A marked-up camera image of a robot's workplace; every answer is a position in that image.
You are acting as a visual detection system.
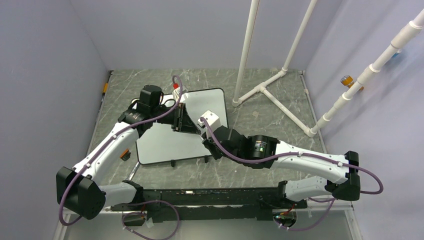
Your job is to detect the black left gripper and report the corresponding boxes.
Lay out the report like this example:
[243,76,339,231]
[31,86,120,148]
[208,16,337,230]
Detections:
[151,102,201,135]

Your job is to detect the white whiteboard black frame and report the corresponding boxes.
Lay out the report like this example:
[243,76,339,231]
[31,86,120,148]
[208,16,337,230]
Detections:
[136,88,229,166]

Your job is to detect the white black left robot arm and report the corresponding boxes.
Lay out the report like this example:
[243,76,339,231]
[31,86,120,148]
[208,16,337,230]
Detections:
[56,84,201,220]

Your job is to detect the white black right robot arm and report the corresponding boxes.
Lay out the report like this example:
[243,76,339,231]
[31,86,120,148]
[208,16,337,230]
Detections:
[201,126,361,208]

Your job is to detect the orange black clamp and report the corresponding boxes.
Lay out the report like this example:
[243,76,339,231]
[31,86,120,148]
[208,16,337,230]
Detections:
[120,148,131,161]

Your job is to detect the silver open-end wrench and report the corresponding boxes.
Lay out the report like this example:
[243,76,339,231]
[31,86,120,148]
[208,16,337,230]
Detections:
[126,161,141,181]

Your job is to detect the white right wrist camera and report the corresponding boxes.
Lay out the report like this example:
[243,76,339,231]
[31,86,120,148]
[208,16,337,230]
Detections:
[197,110,222,131]

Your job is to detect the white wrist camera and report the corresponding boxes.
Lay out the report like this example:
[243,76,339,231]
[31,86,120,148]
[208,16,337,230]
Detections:
[172,83,188,101]
[197,110,222,131]

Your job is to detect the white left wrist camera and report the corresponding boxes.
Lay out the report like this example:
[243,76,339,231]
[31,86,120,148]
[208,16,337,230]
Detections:
[172,83,188,101]

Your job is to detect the white PVC pipe frame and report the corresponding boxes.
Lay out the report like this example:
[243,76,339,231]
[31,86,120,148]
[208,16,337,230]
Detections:
[231,0,424,139]

